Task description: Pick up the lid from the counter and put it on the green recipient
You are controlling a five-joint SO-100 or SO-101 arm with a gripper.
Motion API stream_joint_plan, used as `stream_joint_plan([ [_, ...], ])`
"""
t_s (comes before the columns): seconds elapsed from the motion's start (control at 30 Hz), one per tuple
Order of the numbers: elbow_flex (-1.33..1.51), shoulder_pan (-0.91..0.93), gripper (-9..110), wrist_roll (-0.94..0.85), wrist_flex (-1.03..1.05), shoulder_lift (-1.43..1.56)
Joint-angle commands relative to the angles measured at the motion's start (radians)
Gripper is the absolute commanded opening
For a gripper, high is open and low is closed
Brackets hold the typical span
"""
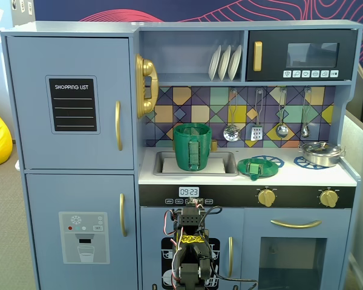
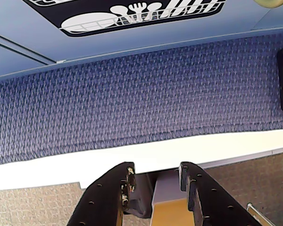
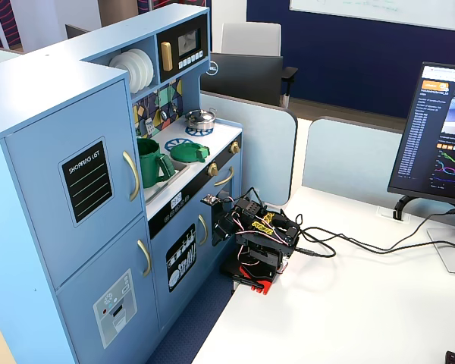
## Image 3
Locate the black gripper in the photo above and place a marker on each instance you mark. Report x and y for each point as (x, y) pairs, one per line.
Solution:
(221, 228)

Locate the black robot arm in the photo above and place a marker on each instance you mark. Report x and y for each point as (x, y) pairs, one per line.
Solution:
(265, 242)

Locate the small steel pot with lid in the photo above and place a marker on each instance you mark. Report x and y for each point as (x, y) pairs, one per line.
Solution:
(201, 119)

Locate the gold stove knob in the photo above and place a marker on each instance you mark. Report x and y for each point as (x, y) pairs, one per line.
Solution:
(212, 169)
(234, 147)

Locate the red table clamp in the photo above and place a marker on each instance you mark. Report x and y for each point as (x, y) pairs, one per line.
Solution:
(263, 286)

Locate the light blue desk divider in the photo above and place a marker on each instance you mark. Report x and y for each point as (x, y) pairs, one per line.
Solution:
(258, 151)
(349, 159)

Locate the steel slotted spatula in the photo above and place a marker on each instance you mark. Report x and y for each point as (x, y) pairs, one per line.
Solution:
(150, 127)

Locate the steel ladle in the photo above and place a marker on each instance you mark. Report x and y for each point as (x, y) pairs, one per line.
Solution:
(163, 115)

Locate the steel spoon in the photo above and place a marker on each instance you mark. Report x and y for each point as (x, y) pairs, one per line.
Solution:
(173, 108)

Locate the black Dell monitor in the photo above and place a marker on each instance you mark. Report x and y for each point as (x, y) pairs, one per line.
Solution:
(242, 76)

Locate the white toy plate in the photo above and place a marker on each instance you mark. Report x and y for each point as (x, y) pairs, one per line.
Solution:
(116, 65)
(139, 60)
(148, 70)

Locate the grey office chair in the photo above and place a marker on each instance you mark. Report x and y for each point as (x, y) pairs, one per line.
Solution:
(250, 38)

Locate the computer monitor with lit screen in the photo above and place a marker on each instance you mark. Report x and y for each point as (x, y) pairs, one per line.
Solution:
(421, 151)

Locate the blue wooden toy kitchen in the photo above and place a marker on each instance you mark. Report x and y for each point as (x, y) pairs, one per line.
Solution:
(41, 113)

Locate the white whiteboard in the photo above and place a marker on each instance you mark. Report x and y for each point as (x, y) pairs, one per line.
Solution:
(364, 11)

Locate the small wrist camera board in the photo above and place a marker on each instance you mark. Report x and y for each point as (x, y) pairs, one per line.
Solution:
(211, 199)

